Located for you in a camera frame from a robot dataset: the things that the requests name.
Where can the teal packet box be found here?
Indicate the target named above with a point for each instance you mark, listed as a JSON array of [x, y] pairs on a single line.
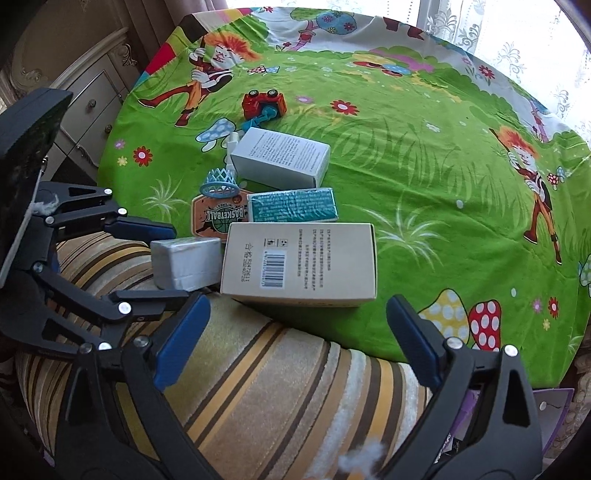
[[293, 205]]

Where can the cream carved cabinet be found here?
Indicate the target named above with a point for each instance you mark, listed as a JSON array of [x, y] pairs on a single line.
[[92, 92]]

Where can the small white plastic piece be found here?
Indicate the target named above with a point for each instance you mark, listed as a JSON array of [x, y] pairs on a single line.
[[233, 141]]

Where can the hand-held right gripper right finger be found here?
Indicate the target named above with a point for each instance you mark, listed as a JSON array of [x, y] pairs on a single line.
[[415, 337]]

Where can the red toy car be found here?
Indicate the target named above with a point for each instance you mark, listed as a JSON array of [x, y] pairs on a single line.
[[258, 101]]

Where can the large beige cardboard box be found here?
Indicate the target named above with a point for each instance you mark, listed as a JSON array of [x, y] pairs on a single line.
[[300, 263]]

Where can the green cartoon printed bedsheet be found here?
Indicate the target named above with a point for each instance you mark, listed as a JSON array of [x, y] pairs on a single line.
[[415, 184]]

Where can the brown drape curtain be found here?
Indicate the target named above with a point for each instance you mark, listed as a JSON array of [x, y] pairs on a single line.
[[152, 23]]

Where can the toy basketball hoop backboard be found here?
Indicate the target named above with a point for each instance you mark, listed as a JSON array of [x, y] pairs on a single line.
[[217, 219]]

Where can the white box with grey text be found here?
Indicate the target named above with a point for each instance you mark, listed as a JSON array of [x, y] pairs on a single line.
[[277, 152]]

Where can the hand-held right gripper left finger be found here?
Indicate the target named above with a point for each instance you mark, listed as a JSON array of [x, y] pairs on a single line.
[[180, 341]]

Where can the striped plush blanket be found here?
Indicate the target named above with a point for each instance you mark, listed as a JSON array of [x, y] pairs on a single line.
[[277, 392]]

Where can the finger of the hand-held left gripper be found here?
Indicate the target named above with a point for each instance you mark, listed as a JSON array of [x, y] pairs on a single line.
[[138, 300], [143, 228]]

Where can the silver grey small box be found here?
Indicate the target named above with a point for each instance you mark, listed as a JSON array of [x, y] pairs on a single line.
[[184, 263]]

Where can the white lace curtain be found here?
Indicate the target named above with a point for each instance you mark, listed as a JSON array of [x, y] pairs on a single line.
[[508, 37]]

